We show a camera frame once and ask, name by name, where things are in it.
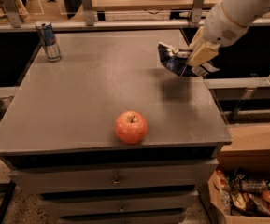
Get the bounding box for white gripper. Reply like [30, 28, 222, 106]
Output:
[187, 2, 248, 66]

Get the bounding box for blue chip bag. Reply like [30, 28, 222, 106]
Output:
[157, 41, 220, 78]

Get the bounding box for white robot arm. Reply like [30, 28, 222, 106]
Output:
[187, 0, 270, 66]

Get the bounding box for red apple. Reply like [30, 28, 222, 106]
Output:
[114, 111, 148, 145]

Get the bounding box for cardboard box of snacks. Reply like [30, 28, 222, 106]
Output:
[208, 124, 270, 224]

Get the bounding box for blue silver energy drink can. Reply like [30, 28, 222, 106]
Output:
[35, 20, 61, 62]

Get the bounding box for top drawer metal knob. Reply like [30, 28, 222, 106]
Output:
[112, 176, 121, 187]

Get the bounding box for orange snack in box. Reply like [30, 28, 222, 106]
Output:
[261, 190, 270, 203]

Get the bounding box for grey drawer cabinet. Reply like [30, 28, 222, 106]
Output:
[0, 30, 231, 224]

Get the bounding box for grey metal railing post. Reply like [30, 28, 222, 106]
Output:
[2, 0, 22, 28]
[190, 0, 205, 24]
[81, 0, 95, 26]

